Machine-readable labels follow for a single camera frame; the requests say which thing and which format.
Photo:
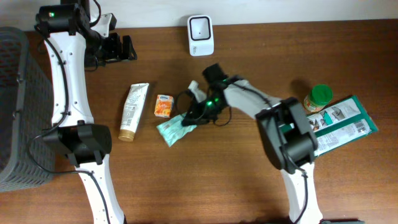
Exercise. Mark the green lid jar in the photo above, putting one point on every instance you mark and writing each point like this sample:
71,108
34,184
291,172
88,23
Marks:
318,98

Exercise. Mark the mint green tissue pack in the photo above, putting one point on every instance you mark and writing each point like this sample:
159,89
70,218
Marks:
172,130

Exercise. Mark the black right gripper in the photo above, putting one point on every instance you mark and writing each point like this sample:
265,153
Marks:
193,115

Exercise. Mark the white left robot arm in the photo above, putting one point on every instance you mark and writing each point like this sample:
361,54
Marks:
80,38

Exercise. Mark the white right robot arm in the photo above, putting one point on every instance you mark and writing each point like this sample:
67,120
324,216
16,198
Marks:
287,138

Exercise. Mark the white barcode scanner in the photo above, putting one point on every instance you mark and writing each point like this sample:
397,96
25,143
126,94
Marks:
200,35

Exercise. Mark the green wipes pack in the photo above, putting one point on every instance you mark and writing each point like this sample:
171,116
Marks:
340,124

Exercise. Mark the orange Kleenex tissue pack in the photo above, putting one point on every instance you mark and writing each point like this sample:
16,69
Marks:
163,106

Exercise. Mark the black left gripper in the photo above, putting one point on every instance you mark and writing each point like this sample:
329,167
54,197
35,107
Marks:
117,51

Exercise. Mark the grey plastic mesh basket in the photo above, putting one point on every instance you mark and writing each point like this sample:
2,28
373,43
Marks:
26,110

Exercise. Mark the white cream tube gold cap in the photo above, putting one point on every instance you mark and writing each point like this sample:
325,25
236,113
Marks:
132,111

